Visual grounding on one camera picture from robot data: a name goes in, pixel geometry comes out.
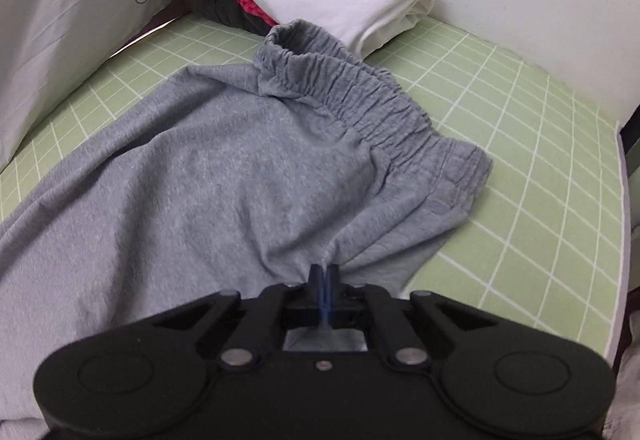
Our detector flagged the grey sweatpants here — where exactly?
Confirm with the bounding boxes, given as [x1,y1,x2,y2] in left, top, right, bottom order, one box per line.
[1,20,492,439]

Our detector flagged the black garment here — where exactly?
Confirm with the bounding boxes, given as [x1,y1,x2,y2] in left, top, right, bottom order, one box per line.
[184,0,273,36]

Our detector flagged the green grid cutting mat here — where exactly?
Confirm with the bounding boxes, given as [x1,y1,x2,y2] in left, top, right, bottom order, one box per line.
[1,17,630,359]

